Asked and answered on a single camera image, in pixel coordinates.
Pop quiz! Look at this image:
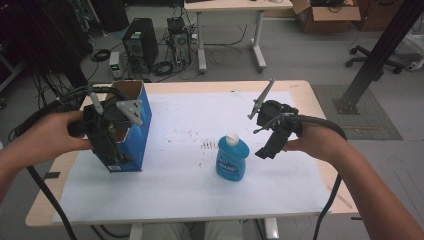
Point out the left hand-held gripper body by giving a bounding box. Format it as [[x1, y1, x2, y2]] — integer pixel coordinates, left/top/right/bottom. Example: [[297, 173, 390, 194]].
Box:
[[68, 99, 144, 151]]

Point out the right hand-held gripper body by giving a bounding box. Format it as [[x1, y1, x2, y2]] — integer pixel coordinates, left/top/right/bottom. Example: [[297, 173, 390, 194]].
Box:
[[248, 78, 303, 138]]

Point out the blue cardboard box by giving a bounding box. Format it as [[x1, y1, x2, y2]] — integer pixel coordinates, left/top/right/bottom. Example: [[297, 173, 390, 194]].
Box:
[[88, 79, 153, 174]]

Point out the blue bottle with white cap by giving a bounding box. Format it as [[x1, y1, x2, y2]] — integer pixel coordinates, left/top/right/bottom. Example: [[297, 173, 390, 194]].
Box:
[[215, 132, 251, 183]]

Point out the person's right hand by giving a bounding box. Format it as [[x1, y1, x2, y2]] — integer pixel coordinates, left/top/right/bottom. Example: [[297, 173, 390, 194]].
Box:
[[283, 123, 349, 164]]

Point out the person's left hand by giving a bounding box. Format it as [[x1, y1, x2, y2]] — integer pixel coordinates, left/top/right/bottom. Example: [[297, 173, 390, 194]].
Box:
[[19, 110, 94, 167]]

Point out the light wooden table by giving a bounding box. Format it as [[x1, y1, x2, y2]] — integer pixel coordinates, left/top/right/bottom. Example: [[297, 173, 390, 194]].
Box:
[[25, 79, 359, 228]]

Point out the small white power supply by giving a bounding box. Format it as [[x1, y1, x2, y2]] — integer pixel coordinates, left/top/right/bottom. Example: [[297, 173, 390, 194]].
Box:
[[108, 51, 121, 80]]

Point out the white table mat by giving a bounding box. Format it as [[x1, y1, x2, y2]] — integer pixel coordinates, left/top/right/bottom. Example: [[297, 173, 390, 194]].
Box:
[[52, 91, 332, 224]]

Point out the white table leg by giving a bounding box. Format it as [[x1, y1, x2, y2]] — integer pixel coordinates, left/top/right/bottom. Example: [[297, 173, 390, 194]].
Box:
[[264, 217, 280, 240]]

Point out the black computer tower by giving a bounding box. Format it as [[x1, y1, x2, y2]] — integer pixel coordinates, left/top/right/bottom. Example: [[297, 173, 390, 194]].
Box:
[[121, 17, 160, 74]]

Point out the dark curtain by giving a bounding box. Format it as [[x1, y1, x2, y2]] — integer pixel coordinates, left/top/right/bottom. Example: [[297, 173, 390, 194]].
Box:
[[0, 0, 96, 88]]

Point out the black office chair base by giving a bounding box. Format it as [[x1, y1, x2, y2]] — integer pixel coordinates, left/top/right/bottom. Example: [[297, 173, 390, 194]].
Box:
[[344, 44, 405, 76]]

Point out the open brown cardboard box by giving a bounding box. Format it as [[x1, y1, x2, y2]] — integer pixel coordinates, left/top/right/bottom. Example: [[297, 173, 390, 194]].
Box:
[[291, 0, 362, 34]]

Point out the open grey computer case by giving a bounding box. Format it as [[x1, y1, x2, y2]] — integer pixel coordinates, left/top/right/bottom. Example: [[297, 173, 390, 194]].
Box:
[[166, 16, 193, 68]]

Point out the black metal stand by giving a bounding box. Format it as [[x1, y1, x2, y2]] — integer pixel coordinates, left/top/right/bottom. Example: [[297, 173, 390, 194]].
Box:
[[332, 0, 424, 116]]

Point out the white background table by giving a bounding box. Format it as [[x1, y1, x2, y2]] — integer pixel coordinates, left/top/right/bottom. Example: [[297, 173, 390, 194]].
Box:
[[183, 0, 294, 74]]

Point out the grey cable plug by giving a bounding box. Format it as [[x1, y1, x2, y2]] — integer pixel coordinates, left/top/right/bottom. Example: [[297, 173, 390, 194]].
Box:
[[86, 83, 105, 115]]

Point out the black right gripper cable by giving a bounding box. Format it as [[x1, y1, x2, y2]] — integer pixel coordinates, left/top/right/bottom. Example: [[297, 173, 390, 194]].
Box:
[[283, 113, 348, 240]]

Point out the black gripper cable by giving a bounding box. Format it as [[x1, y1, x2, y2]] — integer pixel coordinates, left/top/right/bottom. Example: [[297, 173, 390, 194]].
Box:
[[8, 84, 129, 240], [283, 113, 348, 240]]

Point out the tangle of black floor cables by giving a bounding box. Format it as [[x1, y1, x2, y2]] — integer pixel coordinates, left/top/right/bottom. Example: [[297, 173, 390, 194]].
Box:
[[31, 71, 84, 109]]

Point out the coiled black cable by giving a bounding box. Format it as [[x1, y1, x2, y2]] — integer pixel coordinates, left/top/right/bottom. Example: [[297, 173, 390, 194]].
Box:
[[89, 48, 112, 63], [152, 60, 175, 77]]

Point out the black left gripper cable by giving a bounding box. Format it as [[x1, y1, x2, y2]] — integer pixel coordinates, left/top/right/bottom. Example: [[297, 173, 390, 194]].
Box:
[[8, 84, 129, 240]]

